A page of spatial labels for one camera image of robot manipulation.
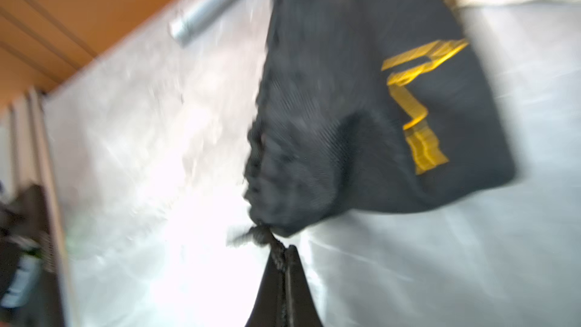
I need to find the silver grey hair tool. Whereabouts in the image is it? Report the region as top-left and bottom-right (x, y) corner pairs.
(169, 0), (273, 47)

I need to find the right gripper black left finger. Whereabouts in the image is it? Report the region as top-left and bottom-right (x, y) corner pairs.
(245, 252), (285, 327)

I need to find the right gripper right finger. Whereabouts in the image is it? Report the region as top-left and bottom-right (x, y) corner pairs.
(285, 245), (323, 327)

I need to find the black drawstring dryer bag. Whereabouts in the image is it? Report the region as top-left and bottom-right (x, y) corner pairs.
(240, 0), (516, 245)

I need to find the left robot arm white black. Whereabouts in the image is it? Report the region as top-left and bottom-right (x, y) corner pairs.
(1, 185), (67, 327)

